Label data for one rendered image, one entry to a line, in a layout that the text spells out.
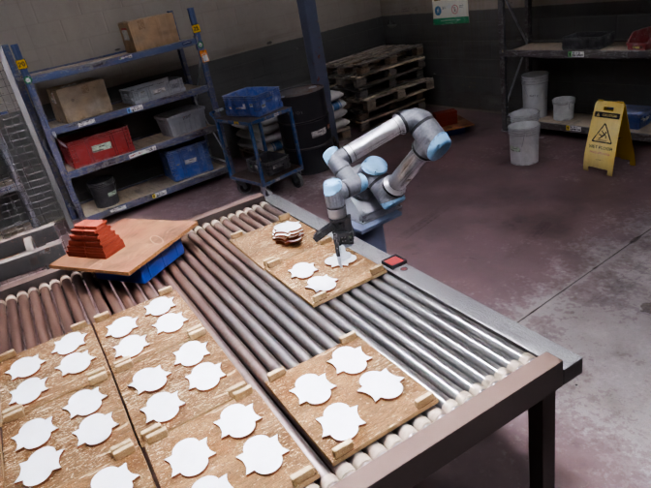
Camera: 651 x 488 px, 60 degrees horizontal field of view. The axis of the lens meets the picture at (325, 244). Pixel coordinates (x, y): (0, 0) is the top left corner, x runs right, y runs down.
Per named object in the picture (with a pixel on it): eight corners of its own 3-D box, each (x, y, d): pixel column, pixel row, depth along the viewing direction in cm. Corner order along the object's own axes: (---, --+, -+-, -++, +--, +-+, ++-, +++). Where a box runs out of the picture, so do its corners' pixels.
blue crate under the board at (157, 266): (139, 249, 291) (133, 231, 286) (186, 252, 277) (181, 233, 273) (95, 280, 266) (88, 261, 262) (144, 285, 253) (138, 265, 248)
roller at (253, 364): (158, 248, 299) (155, 239, 297) (364, 486, 142) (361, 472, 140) (149, 251, 297) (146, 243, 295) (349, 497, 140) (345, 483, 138)
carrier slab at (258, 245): (292, 218, 292) (291, 215, 291) (331, 242, 259) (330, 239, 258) (230, 242, 279) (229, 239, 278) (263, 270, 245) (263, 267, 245)
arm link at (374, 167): (369, 164, 282) (379, 148, 270) (385, 185, 279) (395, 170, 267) (351, 172, 276) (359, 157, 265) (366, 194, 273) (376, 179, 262)
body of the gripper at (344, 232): (354, 245, 229) (350, 219, 224) (333, 248, 230) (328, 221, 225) (355, 237, 236) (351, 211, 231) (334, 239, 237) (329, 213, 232)
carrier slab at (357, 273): (332, 242, 259) (332, 239, 258) (387, 272, 226) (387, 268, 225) (265, 271, 245) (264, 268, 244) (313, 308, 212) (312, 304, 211)
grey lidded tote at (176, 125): (195, 123, 677) (190, 104, 667) (211, 125, 651) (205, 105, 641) (158, 136, 650) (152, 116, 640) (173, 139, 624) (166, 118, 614)
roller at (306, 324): (201, 231, 309) (200, 224, 307) (441, 437, 152) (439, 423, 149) (194, 234, 307) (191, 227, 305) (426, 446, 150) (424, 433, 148)
